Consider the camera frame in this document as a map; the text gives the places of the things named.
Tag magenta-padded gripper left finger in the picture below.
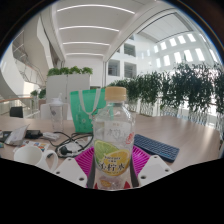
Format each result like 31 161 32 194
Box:
53 146 97 190

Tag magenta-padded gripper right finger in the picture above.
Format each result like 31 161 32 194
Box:
130 145 174 188

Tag black notebook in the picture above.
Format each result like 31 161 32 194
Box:
0 130 13 143

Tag clear shaker bottle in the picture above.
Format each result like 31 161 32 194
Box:
48 93 65 133

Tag clear lemon-label drink bottle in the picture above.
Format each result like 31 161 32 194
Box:
92 86 136 191

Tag white charger block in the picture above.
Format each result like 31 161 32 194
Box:
41 131 61 141

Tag white mug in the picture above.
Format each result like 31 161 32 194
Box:
13 144 59 173

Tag black chair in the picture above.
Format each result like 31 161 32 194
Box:
9 105 24 118

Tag brown planter with plants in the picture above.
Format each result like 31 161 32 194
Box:
29 88 47 101

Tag white cabinet with plants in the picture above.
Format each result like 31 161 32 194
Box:
44 65 94 104

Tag green tote bag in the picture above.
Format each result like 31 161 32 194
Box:
69 87 108 134

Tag black tangled cables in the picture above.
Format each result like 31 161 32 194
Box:
46 130 94 159

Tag white chair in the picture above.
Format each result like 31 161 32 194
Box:
39 102 73 121

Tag green plant hedge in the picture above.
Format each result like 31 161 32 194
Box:
106 61 224 128

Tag ceiling light strips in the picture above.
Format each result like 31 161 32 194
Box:
56 3 136 58

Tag silver foil bag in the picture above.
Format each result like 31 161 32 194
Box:
3 124 30 147

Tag colourful sticker sheet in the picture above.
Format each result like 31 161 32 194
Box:
13 139 51 154

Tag small black pouch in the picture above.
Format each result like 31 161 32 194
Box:
24 129 44 140

